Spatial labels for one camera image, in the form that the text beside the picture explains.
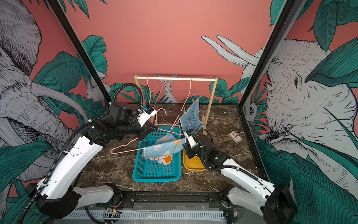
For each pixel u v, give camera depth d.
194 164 0.86
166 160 0.88
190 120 0.94
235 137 0.98
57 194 0.38
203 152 0.57
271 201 0.39
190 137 0.67
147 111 0.54
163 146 0.73
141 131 0.56
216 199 0.73
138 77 0.72
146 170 0.84
